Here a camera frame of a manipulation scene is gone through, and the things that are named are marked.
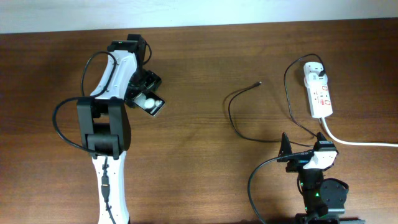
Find black USB charging cable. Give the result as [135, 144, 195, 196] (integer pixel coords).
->
[228, 53, 327, 148]

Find white USB charger plug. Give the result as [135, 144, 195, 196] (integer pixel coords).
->
[303, 62, 328, 88]

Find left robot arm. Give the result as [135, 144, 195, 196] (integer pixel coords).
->
[76, 34, 165, 223]

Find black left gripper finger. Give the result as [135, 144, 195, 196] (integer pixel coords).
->
[124, 90, 146, 108]
[146, 71, 162, 91]

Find white power strip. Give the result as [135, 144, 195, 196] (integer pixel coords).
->
[303, 61, 333, 119]

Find black Galaxy flip phone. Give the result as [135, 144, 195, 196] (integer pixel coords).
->
[133, 91, 165, 116]

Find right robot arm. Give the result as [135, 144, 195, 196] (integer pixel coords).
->
[277, 133, 366, 224]

